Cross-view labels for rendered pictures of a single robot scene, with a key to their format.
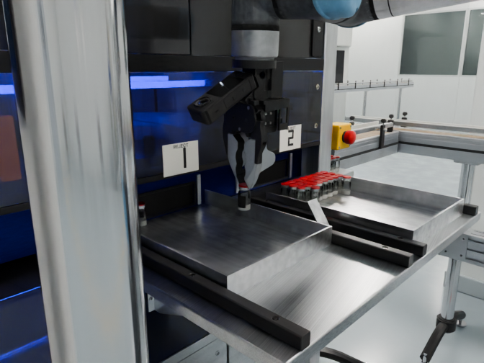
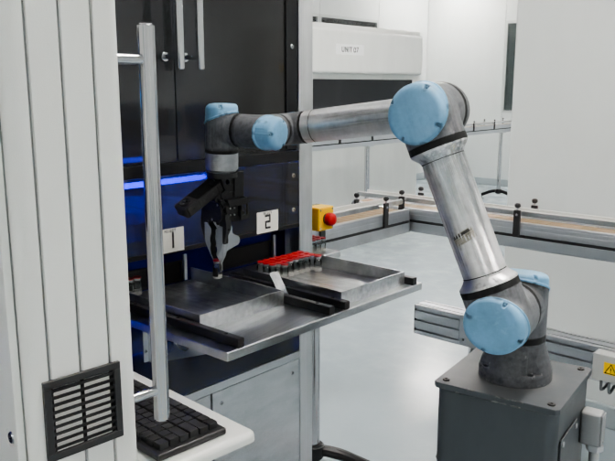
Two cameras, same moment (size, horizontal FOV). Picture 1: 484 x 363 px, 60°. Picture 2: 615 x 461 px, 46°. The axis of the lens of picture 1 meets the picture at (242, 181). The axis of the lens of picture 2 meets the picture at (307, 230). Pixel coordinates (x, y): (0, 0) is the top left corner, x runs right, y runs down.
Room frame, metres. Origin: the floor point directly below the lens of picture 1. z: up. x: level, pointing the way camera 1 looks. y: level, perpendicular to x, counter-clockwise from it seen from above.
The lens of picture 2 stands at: (-0.98, -0.14, 1.39)
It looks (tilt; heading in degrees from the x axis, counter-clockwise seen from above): 11 degrees down; 357
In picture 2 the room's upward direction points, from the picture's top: straight up
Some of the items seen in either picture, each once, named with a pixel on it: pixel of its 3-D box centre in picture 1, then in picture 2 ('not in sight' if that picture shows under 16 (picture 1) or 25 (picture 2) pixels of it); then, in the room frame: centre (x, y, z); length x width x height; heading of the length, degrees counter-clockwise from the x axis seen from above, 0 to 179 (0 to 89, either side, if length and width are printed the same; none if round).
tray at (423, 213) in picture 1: (361, 202); (323, 276); (0.89, -0.27, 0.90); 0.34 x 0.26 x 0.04; 45
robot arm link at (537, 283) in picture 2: not in sight; (518, 300); (0.46, -0.64, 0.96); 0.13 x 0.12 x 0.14; 148
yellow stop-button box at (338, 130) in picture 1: (334, 135); (318, 217); (1.24, -0.27, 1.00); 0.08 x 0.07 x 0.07; 46
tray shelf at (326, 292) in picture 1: (299, 229); (265, 296); (0.80, -0.12, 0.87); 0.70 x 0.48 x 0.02; 136
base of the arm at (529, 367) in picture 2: not in sight; (515, 352); (0.47, -0.65, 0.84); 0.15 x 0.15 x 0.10
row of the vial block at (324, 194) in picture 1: (320, 189); (293, 266); (0.97, -0.19, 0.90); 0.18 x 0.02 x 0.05; 135
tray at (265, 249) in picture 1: (213, 230); (195, 294); (0.73, 0.05, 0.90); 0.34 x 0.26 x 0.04; 46
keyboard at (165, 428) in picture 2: not in sight; (128, 404); (0.29, 0.13, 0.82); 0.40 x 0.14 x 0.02; 43
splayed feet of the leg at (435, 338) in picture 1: (444, 331); not in sight; (1.62, -0.89, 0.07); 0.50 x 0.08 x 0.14; 136
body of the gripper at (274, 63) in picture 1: (256, 97); (224, 196); (0.71, -0.02, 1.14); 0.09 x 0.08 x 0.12; 132
